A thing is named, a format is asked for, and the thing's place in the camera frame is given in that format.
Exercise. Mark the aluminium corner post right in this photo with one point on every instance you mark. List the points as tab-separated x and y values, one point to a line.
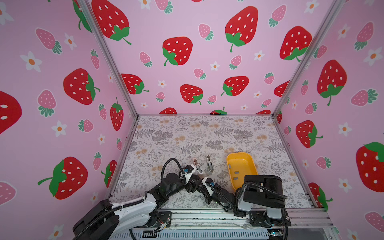
324	27

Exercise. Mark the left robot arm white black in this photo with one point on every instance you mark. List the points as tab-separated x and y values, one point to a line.
105	219

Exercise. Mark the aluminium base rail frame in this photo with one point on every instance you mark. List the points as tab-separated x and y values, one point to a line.
215	224

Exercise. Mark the yellow plastic tray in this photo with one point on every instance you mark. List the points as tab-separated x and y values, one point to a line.
240	165

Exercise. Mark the aluminium corner post left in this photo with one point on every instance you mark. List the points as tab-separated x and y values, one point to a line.
108	22

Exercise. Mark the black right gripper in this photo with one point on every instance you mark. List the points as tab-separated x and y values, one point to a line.
206	193

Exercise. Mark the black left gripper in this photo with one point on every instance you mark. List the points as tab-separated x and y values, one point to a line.
189	187

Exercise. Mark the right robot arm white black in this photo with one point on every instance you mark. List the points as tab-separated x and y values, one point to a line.
260	198

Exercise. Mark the pink white small stapler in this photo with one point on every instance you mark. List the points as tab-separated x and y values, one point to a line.
197	165

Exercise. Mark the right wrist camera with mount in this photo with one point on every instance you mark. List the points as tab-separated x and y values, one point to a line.
208	182

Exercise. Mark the aluminium corner post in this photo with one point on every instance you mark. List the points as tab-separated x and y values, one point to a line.
108	22
324	27

